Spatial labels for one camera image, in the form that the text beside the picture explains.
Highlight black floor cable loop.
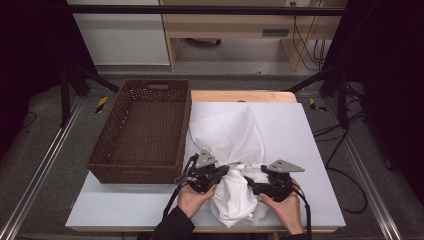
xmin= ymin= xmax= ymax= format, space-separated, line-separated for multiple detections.
xmin=324 ymin=109 xmax=370 ymax=215

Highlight black desk cables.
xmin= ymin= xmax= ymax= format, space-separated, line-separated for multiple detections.
xmin=291 ymin=1 xmax=327 ymax=72

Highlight light wooden desk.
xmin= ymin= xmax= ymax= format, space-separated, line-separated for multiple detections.
xmin=159 ymin=0 xmax=348 ymax=72

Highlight black curtain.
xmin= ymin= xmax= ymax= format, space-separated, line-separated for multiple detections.
xmin=0 ymin=0 xmax=98 ymax=162
xmin=323 ymin=0 xmax=424 ymax=196

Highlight person's left hand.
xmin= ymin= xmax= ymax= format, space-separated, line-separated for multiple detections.
xmin=176 ymin=182 xmax=218 ymax=220

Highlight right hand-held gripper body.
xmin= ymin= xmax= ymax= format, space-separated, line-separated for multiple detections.
xmin=249 ymin=158 xmax=306 ymax=203

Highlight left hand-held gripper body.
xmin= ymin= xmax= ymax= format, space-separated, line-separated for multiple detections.
xmin=179 ymin=147 xmax=224 ymax=195

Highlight white mesh laundry bag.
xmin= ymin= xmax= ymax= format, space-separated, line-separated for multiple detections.
xmin=188 ymin=106 xmax=267 ymax=168

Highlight person's right hand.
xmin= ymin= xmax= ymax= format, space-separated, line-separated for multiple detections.
xmin=259 ymin=179 xmax=305 ymax=236

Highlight right hand-held gripper cable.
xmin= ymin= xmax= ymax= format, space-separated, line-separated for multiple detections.
xmin=291 ymin=184 xmax=313 ymax=240

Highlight black metal crossbar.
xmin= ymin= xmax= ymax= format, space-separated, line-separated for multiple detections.
xmin=65 ymin=4 xmax=346 ymax=17

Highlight black metal stand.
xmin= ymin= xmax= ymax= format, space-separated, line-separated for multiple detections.
xmin=59 ymin=62 xmax=121 ymax=128
xmin=285 ymin=65 xmax=350 ymax=130

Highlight aluminium floor rail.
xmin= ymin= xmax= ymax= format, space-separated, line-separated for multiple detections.
xmin=324 ymin=97 xmax=404 ymax=240
xmin=0 ymin=95 xmax=85 ymax=240

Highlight white shirt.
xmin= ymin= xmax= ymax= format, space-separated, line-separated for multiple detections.
xmin=209 ymin=161 xmax=272 ymax=229

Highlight white cabinet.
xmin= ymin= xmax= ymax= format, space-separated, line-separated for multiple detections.
xmin=66 ymin=0 xmax=171 ymax=66

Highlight brown wicker basket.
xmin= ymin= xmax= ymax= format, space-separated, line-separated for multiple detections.
xmin=85 ymin=78 xmax=193 ymax=185

